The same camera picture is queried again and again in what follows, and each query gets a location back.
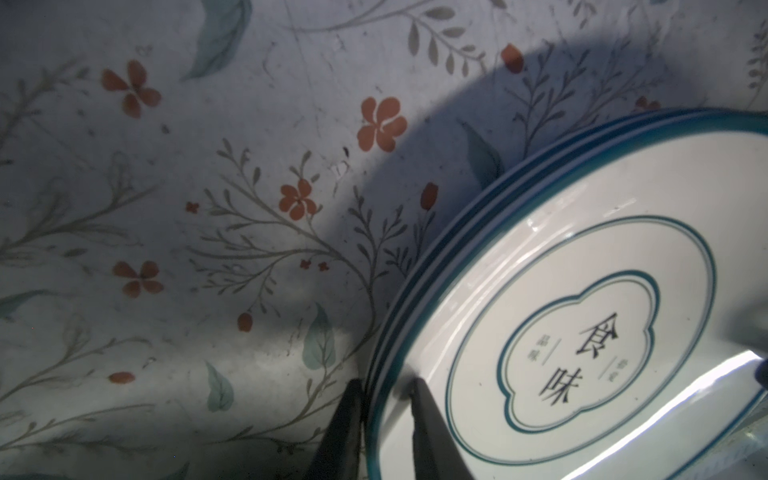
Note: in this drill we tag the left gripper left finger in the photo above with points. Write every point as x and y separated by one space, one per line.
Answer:
338 454

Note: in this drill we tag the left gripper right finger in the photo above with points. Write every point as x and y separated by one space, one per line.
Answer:
435 454

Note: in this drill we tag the white teal rimmed plate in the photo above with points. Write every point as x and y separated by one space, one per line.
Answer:
598 326

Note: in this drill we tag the plates stacked beneath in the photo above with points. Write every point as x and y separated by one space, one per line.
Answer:
479 212

